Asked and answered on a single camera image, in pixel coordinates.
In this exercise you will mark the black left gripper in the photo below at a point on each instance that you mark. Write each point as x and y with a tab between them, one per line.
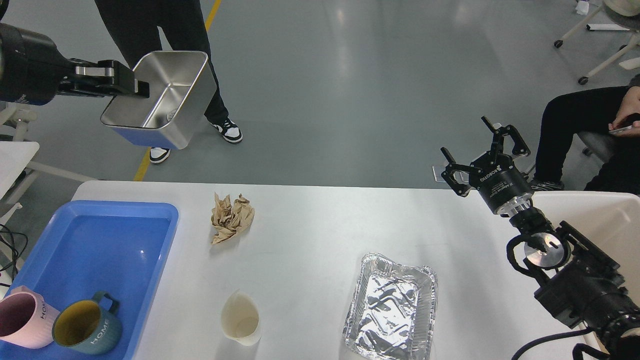
32	68

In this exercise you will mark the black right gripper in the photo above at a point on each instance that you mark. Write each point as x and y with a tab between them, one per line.
500	185

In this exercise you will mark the square stainless steel tin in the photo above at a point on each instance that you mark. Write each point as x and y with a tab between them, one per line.
181	88

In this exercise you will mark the aluminium foil tray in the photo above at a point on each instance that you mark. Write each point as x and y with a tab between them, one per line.
392	313

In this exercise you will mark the teal mug yellow inside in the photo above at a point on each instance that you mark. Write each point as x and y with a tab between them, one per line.
89	326

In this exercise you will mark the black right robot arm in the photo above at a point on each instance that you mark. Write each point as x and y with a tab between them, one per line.
579	284

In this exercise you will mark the clear floor plate left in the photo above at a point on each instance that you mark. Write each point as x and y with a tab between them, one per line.
437	171

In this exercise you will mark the standing person in black trousers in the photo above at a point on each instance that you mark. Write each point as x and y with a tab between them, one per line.
134	27

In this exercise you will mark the grey office chair left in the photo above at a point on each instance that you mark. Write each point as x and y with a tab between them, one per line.
17	116

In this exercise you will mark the white side table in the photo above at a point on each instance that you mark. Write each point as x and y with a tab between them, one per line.
19	171

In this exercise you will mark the white plastic bin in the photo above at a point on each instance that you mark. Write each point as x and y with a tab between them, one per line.
508	315

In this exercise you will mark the seated person in black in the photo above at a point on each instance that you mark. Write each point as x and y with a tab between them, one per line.
594	111

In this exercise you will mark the smartphone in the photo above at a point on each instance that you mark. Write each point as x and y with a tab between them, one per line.
632	130

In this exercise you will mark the blue plastic tray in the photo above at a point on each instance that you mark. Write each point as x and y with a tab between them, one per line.
117	247

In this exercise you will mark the crumpled brown paper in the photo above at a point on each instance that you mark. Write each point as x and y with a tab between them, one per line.
230	218

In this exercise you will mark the white office chair right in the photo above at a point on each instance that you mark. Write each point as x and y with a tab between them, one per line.
606	36

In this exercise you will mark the pink mug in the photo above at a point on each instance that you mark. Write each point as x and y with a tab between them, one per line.
26	319

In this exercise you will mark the white paper cup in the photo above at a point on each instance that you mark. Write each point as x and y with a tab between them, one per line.
240	320

